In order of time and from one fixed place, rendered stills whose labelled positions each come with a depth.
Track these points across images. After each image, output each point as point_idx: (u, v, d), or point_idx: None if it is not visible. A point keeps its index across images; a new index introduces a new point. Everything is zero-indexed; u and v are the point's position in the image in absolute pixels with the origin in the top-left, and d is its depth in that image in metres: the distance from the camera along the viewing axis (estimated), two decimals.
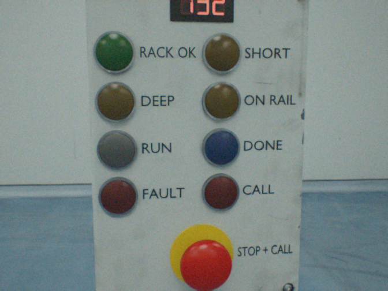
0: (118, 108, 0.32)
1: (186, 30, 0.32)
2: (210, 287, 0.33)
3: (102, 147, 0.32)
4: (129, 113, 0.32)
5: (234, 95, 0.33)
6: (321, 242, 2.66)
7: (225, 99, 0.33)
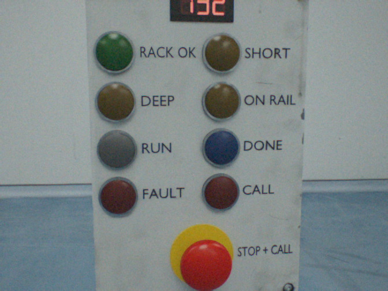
0: (118, 108, 0.32)
1: (186, 30, 0.32)
2: (210, 287, 0.33)
3: (102, 147, 0.32)
4: (129, 113, 0.32)
5: (234, 95, 0.33)
6: (321, 242, 2.66)
7: (225, 99, 0.33)
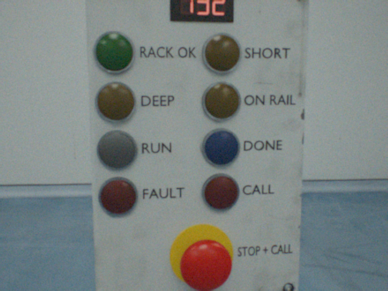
0: (118, 108, 0.32)
1: (186, 30, 0.32)
2: (210, 287, 0.33)
3: (102, 147, 0.32)
4: (129, 113, 0.32)
5: (234, 95, 0.33)
6: (321, 242, 2.66)
7: (225, 99, 0.33)
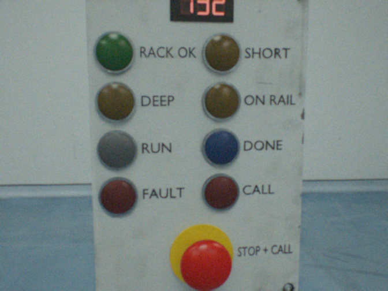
0: (118, 108, 0.32)
1: (186, 30, 0.32)
2: (210, 287, 0.33)
3: (102, 147, 0.32)
4: (129, 113, 0.32)
5: (234, 95, 0.33)
6: (321, 242, 2.66)
7: (225, 99, 0.33)
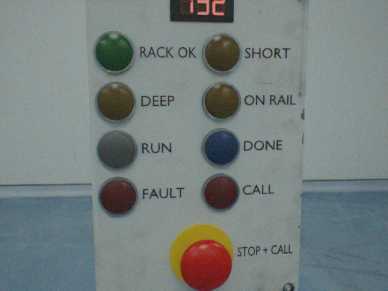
0: (118, 108, 0.32)
1: (186, 30, 0.32)
2: (210, 287, 0.33)
3: (102, 147, 0.32)
4: (129, 113, 0.32)
5: (234, 95, 0.33)
6: (321, 242, 2.66)
7: (225, 99, 0.33)
